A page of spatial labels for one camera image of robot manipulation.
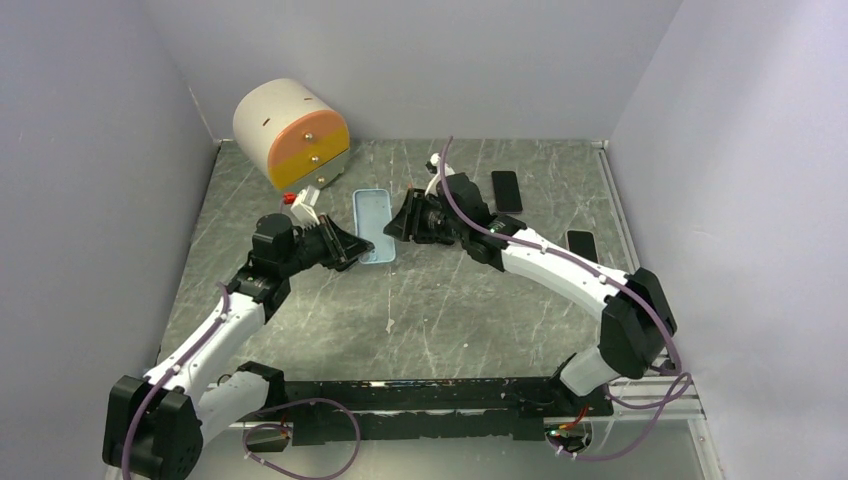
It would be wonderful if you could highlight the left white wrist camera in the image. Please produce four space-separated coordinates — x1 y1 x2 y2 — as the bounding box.
281 185 320 229

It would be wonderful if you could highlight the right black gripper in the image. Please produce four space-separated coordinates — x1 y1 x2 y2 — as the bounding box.
384 188 467 244

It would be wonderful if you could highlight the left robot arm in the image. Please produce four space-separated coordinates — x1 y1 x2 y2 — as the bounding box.
102 213 374 479

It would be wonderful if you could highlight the phone in beige case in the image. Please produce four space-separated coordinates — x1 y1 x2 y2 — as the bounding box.
565 230 599 263

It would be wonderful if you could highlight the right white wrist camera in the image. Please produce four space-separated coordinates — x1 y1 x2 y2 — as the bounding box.
425 153 456 196

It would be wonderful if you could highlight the round white drawer cabinet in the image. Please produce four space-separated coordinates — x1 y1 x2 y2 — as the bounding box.
232 78 351 193

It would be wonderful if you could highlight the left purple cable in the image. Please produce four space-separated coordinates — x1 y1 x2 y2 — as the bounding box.
119 281 362 480

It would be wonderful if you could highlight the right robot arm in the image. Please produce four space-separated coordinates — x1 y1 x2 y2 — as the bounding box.
383 173 677 415

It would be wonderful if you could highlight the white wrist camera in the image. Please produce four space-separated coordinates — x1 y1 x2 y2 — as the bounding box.
281 185 320 229
425 153 456 196

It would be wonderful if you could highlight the phone with purple frame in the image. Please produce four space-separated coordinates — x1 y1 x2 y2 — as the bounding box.
491 170 523 214

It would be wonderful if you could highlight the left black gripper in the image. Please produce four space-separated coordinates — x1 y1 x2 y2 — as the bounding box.
279 213 373 277

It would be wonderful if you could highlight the light blue phone case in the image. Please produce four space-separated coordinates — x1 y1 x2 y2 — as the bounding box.
352 188 396 265

